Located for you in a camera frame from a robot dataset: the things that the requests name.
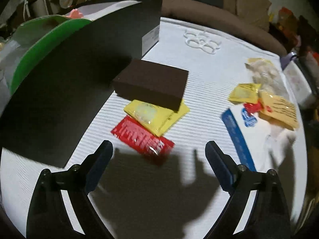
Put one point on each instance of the red snack packet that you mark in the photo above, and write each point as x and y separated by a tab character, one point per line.
132	133

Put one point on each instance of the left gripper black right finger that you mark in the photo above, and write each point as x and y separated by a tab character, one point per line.
228	173

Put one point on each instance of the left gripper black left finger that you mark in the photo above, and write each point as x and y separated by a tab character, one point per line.
90	171

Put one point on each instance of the white blue glove box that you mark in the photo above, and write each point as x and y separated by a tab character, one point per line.
260	144

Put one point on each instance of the clear bag yellow label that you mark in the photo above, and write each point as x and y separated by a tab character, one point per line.
272	94

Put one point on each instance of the brown sofa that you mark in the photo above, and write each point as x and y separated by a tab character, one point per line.
245	19

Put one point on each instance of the purple tape dispenser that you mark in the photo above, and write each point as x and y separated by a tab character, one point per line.
287	59

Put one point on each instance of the large black storage box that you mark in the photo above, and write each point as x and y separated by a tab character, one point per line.
50	111

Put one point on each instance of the white tissue box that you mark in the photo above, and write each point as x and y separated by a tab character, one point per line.
301	88

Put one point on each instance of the dark brown sponge block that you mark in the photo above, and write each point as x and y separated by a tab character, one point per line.
153	83

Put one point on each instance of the white plastic six-ring holder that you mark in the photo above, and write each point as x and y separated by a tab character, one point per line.
202	41

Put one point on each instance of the small yellow sachet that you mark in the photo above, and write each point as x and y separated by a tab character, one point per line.
245	93

